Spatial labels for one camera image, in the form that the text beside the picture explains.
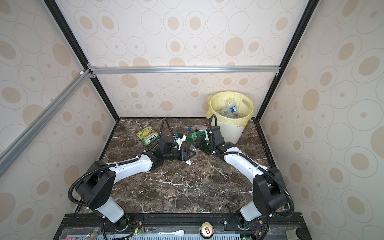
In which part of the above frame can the green bottle yellow cap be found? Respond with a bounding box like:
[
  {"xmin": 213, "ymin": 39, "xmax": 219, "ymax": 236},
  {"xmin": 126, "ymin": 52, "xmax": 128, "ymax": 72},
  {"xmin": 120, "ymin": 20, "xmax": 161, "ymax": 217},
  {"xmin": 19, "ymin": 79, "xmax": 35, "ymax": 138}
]
[{"xmin": 187, "ymin": 131, "xmax": 207, "ymax": 143}]

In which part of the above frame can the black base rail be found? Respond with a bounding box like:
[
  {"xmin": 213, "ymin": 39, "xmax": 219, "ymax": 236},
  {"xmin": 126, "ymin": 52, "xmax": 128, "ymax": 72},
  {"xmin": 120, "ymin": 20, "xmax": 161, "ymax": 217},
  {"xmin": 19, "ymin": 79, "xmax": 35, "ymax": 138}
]
[{"xmin": 54, "ymin": 213, "xmax": 312, "ymax": 240}]

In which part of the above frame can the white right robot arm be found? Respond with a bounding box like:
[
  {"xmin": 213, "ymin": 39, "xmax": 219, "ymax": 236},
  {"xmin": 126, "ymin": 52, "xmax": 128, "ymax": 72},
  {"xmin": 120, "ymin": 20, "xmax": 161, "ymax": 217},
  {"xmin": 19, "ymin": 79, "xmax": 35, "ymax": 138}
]
[{"xmin": 195, "ymin": 115, "xmax": 295, "ymax": 228}]

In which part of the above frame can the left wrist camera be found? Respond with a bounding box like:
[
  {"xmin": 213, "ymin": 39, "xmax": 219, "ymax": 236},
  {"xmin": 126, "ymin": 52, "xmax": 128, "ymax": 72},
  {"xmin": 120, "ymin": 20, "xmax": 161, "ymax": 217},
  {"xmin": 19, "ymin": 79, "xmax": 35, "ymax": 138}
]
[{"xmin": 174, "ymin": 134, "xmax": 187, "ymax": 150}]

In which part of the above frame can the diagonal aluminium rail left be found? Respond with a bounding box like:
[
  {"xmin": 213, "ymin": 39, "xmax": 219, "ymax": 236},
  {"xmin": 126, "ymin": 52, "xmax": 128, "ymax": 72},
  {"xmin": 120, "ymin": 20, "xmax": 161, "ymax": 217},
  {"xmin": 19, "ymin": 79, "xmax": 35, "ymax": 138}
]
[{"xmin": 1, "ymin": 70, "xmax": 91, "ymax": 175}]

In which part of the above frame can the horizontal aluminium rail back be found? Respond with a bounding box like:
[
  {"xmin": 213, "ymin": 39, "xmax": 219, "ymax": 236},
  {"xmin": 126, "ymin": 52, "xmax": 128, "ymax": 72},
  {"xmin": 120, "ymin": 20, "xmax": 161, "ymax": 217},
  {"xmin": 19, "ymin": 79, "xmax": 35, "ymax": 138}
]
[{"xmin": 87, "ymin": 66, "xmax": 280, "ymax": 76}]

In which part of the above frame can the white plastic spoon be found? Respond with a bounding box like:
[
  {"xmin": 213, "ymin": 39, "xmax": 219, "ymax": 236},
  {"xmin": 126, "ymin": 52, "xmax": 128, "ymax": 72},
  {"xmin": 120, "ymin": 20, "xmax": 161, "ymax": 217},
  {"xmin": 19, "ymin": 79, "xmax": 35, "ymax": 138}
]
[{"xmin": 158, "ymin": 230, "xmax": 185, "ymax": 237}]

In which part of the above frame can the clear crushed bottle blue label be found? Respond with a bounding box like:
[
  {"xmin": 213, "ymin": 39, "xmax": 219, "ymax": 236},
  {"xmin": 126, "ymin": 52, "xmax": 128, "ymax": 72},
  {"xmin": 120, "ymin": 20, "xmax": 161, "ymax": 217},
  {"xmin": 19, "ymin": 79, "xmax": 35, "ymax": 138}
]
[{"xmin": 227, "ymin": 98, "xmax": 238, "ymax": 118}]

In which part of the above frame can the clear bottle blue cap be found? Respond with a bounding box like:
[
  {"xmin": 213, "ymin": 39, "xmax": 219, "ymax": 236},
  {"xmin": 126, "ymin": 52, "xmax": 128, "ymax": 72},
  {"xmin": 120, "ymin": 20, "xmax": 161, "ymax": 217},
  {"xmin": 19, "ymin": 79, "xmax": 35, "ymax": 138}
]
[{"xmin": 188, "ymin": 126, "xmax": 207, "ymax": 133}]

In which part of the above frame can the green Fox's candy bag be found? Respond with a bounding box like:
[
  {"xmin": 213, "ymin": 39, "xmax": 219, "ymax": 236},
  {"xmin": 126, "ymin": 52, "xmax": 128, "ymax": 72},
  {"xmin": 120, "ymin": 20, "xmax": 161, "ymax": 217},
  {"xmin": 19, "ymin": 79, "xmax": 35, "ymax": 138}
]
[{"xmin": 137, "ymin": 126, "xmax": 159, "ymax": 146}]

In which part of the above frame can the yellow plastic bin liner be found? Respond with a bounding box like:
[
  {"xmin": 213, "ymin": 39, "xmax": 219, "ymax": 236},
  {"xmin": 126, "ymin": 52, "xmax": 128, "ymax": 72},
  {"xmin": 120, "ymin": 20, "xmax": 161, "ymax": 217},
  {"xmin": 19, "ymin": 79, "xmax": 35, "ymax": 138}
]
[{"xmin": 206, "ymin": 91, "xmax": 254, "ymax": 127}]

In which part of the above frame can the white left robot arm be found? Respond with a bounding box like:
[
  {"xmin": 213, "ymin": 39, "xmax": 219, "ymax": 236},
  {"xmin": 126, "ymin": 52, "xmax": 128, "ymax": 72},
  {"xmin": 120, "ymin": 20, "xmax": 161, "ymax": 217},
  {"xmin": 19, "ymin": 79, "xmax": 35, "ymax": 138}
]
[{"xmin": 68, "ymin": 119, "xmax": 196, "ymax": 224}]

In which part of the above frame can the drink can top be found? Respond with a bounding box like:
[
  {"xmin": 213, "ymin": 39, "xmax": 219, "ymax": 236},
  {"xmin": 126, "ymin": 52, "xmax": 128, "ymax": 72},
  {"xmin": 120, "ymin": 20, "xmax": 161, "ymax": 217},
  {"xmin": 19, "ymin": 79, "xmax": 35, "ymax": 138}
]
[{"xmin": 200, "ymin": 222, "xmax": 214, "ymax": 240}]

